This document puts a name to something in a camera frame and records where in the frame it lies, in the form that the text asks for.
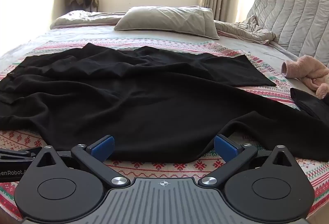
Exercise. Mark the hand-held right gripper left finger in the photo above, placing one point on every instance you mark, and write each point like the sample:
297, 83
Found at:
102, 149

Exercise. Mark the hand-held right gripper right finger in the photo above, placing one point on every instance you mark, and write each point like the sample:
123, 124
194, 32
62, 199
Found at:
226, 149

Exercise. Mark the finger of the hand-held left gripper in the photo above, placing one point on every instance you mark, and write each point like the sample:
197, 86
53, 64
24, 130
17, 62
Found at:
18, 153

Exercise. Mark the black pants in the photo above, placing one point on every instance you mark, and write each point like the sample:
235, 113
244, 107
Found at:
154, 111

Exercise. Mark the small black cloth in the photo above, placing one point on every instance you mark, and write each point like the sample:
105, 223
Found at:
311, 106

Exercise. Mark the patterned bed sheet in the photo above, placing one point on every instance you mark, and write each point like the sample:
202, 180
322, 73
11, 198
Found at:
226, 52

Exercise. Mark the pink fluffy garment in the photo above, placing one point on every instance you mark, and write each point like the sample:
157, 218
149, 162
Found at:
311, 70

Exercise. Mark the crumpled grey duvet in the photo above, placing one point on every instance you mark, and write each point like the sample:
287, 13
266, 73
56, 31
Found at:
77, 18

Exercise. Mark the grey pillow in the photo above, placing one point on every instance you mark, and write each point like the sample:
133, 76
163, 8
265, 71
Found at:
164, 20

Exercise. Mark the grey quilted headboard cover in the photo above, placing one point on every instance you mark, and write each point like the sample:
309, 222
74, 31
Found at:
295, 21

